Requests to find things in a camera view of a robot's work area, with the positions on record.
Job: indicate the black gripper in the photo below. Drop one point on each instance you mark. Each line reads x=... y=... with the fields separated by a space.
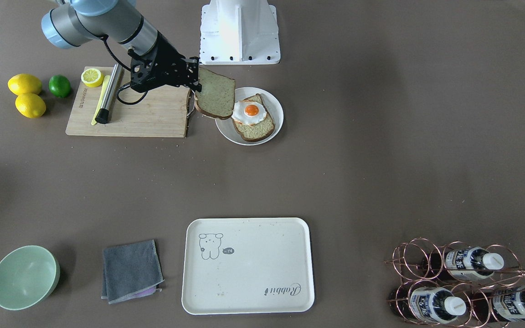
x=170 y=58

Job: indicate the bread slice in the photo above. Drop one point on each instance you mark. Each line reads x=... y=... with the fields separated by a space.
x=257 y=132
x=217 y=96

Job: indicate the fried egg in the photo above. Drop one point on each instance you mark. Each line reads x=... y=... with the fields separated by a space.
x=248 y=112

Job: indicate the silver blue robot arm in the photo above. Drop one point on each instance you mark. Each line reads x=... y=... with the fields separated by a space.
x=75 y=22

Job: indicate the cream rabbit tray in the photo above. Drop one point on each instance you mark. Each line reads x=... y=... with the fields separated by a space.
x=236 y=266

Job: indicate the wooden cutting board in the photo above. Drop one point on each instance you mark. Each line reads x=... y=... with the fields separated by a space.
x=162 y=113

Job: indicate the yellow plastic knife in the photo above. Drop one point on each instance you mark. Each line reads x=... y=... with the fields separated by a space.
x=104 y=87

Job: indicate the steel muddler black tip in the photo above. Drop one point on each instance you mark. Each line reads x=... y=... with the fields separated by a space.
x=104 y=114

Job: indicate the half lemon slice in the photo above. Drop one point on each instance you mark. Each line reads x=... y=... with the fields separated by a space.
x=92 y=77

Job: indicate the green lime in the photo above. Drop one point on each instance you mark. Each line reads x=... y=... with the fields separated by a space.
x=59 y=86

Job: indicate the lower yellow lemon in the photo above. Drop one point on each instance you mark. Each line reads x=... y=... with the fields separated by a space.
x=30 y=105

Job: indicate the yellow lemon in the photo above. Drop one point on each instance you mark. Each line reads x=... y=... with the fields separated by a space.
x=30 y=105
x=23 y=83

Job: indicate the upper yellow lemon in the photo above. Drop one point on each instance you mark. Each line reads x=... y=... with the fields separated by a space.
x=23 y=83

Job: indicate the grey folded cloth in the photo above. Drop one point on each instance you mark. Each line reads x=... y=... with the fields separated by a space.
x=130 y=271

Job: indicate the mint green bowl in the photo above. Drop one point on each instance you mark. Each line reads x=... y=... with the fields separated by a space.
x=28 y=275

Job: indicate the lower tea bottle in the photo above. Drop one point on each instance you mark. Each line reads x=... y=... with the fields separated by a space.
x=431 y=305
x=507 y=305

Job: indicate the tea bottle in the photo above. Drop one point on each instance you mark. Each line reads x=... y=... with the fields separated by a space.
x=507 y=305
x=470 y=264
x=431 y=305

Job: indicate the upper tea bottle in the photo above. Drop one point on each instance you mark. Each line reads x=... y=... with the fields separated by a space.
x=470 y=264

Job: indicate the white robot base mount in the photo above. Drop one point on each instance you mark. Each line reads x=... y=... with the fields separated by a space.
x=239 y=32

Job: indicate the copper wire bottle rack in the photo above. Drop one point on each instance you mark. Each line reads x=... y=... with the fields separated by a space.
x=406 y=259

